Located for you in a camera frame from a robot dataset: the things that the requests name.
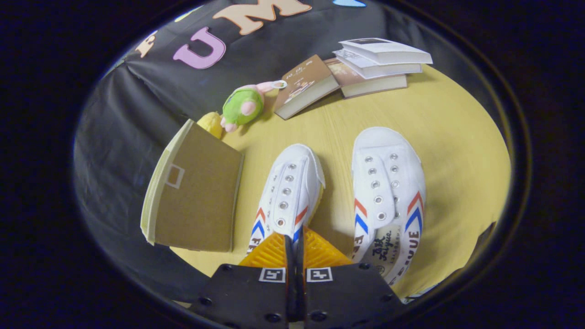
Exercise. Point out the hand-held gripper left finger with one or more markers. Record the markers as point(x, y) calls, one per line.
point(247, 297)

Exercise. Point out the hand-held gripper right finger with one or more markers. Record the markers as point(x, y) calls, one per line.
point(347, 297)

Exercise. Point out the brown cardboard storage box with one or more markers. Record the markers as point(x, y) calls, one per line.
point(196, 196)

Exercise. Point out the white striped canvas shoe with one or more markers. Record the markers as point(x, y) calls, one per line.
point(388, 192)
point(292, 187)

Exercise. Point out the yellow plush toy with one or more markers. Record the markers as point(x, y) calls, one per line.
point(211, 123)

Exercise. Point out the green and pink plush toy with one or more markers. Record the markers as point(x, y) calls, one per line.
point(242, 106)

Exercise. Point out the tan photo cover book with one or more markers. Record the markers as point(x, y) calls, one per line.
point(372, 86)

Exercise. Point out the brown cover book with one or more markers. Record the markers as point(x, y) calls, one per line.
point(304, 82)

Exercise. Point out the white printed cover book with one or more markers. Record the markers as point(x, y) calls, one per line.
point(384, 69)

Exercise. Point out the white book with dark photo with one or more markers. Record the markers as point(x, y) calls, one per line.
point(388, 49)

